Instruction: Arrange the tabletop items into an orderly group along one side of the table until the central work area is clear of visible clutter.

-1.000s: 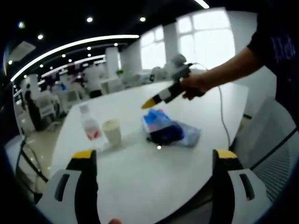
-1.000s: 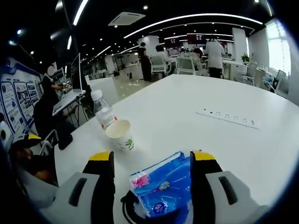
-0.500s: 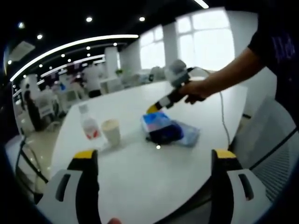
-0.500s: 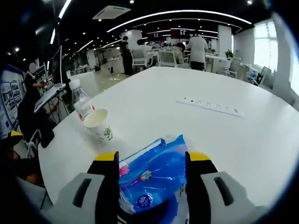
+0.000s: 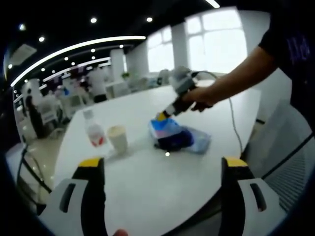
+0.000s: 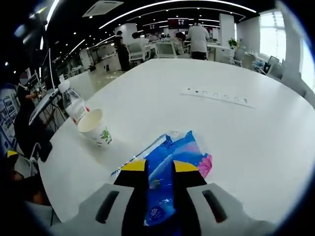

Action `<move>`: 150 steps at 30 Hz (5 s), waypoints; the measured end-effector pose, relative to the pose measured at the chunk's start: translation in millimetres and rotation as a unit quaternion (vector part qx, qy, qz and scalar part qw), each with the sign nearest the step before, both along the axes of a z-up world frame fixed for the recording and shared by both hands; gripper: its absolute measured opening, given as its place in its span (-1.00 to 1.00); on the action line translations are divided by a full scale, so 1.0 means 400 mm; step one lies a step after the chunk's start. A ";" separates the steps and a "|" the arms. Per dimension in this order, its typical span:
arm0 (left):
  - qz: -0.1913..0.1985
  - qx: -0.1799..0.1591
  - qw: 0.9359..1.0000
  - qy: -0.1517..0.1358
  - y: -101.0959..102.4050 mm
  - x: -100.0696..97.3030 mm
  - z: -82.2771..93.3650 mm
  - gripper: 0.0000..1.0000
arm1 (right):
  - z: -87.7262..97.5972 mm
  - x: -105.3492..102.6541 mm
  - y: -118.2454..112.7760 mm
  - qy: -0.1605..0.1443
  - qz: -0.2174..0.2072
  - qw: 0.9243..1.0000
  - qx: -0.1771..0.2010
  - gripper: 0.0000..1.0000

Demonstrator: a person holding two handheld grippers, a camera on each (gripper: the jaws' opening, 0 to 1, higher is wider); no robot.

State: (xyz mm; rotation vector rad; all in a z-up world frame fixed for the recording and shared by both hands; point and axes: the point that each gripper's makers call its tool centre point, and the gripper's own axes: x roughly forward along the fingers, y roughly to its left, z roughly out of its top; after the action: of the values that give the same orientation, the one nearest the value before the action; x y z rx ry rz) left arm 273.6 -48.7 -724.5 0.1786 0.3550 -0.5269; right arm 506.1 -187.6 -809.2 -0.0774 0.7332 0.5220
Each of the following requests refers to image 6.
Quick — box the black computer mouse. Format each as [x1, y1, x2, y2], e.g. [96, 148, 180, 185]
[38, 140, 54, 162]

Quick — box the white paper cup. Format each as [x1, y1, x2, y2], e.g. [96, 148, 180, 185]
[77, 109, 114, 148]

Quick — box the white blue banner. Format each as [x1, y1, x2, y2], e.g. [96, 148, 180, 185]
[0, 83, 19, 152]

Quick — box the dark red wall screen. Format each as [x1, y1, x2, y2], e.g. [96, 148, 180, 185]
[168, 17, 190, 28]

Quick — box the ceiling air vent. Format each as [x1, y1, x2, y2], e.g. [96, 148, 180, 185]
[82, 0, 124, 18]

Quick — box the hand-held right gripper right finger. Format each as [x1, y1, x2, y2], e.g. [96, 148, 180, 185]
[171, 160, 248, 236]

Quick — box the window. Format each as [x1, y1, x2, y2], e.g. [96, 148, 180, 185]
[259, 11, 287, 61]

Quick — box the blue tissue packet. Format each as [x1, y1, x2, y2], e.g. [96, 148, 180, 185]
[110, 130, 213, 228]

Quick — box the laptop on stand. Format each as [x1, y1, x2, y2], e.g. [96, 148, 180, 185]
[28, 88, 62, 126]

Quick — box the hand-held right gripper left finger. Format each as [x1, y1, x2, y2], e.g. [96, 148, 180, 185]
[77, 158, 150, 236]

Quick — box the clear water bottle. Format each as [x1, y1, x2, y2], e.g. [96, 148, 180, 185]
[58, 80, 91, 126]

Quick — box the table socket strip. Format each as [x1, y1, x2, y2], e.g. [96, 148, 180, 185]
[179, 86, 256, 109]

